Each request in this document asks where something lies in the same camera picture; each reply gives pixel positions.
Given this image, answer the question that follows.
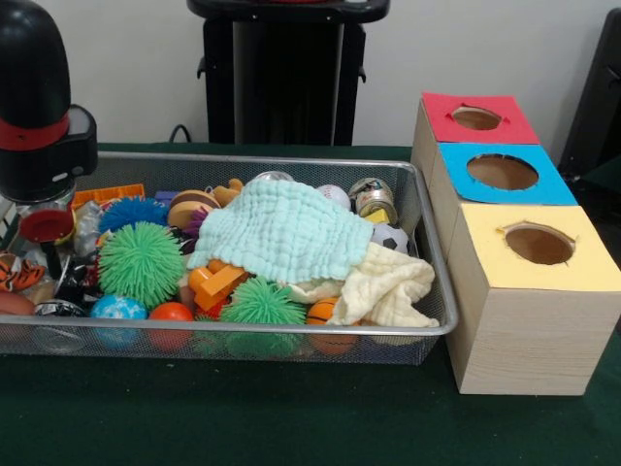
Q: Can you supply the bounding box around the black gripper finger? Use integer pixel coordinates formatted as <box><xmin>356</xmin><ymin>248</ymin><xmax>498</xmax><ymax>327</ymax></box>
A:
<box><xmin>40</xmin><ymin>239</ymin><xmax>70</xmax><ymax>295</ymax></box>

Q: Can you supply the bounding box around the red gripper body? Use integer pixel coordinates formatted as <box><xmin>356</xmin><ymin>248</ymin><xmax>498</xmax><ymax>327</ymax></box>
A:
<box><xmin>17</xmin><ymin>199</ymin><xmax>78</xmax><ymax>245</ymax></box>

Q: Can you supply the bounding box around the orange striped tiger plush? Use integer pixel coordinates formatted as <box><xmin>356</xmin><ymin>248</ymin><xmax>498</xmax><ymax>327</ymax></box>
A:
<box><xmin>0</xmin><ymin>251</ymin><xmax>48</xmax><ymax>293</ymax></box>

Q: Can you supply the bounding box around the orange toy building block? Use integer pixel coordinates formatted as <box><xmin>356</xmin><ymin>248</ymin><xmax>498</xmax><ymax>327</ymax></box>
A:
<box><xmin>72</xmin><ymin>183</ymin><xmax>147</xmax><ymax>210</ymax></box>
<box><xmin>187</xmin><ymin>259</ymin><xmax>251</xmax><ymax>313</ymax></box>

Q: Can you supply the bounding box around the mint green cloth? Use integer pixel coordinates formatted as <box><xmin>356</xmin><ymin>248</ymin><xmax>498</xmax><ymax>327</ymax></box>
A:
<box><xmin>185</xmin><ymin>179</ymin><xmax>376</xmax><ymax>285</ymax></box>

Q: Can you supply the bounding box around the silver mesh bin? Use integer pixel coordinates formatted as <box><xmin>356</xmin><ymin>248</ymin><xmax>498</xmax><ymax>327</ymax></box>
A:
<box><xmin>0</xmin><ymin>150</ymin><xmax>461</xmax><ymax>366</ymax></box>

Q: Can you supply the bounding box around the wooden box with three holes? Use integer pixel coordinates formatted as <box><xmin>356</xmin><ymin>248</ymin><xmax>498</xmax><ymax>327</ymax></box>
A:
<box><xmin>410</xmin><ymin>91</ymin><xmax>621</xmax><ymax>397</ymax></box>

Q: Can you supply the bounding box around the green spiky rubber ball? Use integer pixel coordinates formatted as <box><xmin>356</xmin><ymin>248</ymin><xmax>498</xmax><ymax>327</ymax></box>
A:
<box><xmin>220</xmin><ymin>276</ymin><xmax>295</xmax><ymax>325</ymax></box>
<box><xmin>97</xmin><ymin>221</ymin><xmax>185</xmax><ymax>311</ymax></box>

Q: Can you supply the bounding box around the blue spiky rubber ball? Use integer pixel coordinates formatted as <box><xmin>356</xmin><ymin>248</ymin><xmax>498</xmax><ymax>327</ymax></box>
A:
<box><xmin>99</xmin><ymin>196</ymin><xmax>170</xmax><ymax>235</ymax></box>

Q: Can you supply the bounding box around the dark green tablecloth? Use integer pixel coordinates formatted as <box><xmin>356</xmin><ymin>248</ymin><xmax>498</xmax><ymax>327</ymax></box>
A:
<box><xmin>579</xmin><ymin>154</ymin><xmax>621</xmax><ymax>196</ymax></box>
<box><xmin>0</xmin><ymin>141</ymin><xmax>621</xmax><ymax>466</ymax></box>

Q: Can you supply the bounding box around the white toy baseball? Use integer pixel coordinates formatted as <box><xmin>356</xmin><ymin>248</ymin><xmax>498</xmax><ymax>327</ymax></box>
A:
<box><xmin>315</xmin><ymin>183</ymin><xmax>353</xmax><ymax>213</ymax></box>

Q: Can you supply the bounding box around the cream cloth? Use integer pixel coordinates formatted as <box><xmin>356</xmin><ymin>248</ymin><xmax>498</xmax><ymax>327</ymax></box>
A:
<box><xmin>285</xmin><ymin>242</ymin><xmax>441</xmax><ymax>329</ymax></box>

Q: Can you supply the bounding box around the black and white soccer ball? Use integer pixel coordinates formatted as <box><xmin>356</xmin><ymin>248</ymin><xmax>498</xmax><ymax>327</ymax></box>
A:
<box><xmin>371</xmin><ymin>222</ymin><xmax>411</xmax><ymax>254</ymax></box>

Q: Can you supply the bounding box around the black cable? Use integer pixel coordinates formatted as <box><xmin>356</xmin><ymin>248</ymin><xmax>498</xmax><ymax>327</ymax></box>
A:
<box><xmin>167</xmin><ymin>123</ymin><xmax>205</xmax><ymax>144</ymax></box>

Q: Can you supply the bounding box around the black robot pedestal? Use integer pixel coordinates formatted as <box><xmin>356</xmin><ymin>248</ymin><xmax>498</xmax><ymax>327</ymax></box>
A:
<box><xmin>186</xmin><ymin>0</ymin><xmax>392</xmax><ymax>147</ymax></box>

